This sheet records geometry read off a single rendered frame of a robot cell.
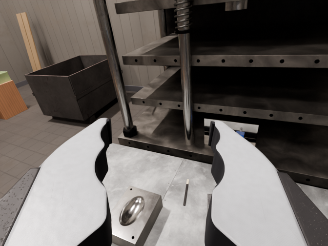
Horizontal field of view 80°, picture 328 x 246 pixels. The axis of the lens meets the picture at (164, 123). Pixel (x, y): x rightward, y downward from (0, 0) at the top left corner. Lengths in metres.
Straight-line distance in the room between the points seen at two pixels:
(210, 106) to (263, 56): 0.33
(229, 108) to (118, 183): 0.66
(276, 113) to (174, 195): 0.59
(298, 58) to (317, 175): 0.53
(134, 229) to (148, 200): 0.12
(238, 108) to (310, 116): 0.29
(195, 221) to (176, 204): 0.10
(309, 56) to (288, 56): 0.07
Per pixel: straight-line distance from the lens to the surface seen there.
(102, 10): 1.11
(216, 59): 0.97
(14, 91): 4.66
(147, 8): 1.08
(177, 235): 0.82
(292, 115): 1.05
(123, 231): 0.78
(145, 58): 1.10
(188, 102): 1.03
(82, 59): 4.36
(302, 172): 1.13
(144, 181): 0.99
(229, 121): 1.07
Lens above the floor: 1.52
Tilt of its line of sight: 31 degrees down
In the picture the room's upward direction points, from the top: 7 degrees counter-clockwise
